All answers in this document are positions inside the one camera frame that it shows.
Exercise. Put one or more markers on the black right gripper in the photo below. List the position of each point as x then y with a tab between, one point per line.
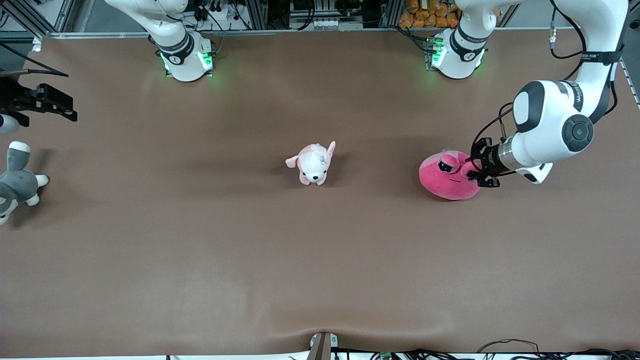
15	98

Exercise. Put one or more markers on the white power strip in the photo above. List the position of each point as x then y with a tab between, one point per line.
327	23

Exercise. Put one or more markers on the white Franka right arm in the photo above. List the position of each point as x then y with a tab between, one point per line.
182	55

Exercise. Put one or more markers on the pink frog plush toy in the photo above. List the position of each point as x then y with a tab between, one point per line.
445	182

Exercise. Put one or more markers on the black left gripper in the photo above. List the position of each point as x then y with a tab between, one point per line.
487	161

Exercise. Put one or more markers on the small green circuit board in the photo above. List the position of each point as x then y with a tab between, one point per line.
385	356

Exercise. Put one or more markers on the aluminium table frame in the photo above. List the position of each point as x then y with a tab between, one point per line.
310	32

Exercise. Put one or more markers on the pale pink dog plush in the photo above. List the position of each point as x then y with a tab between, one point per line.
314	165

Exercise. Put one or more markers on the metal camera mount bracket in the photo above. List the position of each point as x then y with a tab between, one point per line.
322	346

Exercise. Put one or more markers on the grey husky plush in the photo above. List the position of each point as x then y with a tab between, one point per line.
17	185

